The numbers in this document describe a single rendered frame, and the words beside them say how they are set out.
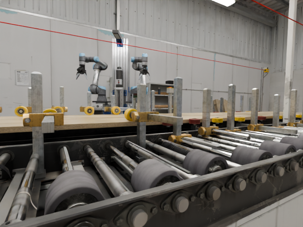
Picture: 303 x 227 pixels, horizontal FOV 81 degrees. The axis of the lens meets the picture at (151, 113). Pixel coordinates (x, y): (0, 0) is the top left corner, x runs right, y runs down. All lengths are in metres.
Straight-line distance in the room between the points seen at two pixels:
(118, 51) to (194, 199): 2.73
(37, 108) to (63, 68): 3.80
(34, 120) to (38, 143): 0.09
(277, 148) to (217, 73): 6.12
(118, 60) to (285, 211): 2.67
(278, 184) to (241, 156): 0.15
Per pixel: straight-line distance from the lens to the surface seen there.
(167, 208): 0.42
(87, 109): 1.68
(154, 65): 5.30
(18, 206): 0.46
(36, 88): 0.81
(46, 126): 0.56
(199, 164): 0.59
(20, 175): 0.84
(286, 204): 0.84
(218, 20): 7.43
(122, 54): 2.99
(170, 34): 5.84
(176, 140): 1.01
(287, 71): 2.36
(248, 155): 0.72
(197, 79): 6.21
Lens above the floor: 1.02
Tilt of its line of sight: 3 degrees down
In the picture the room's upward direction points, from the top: 1 degrees clockwise
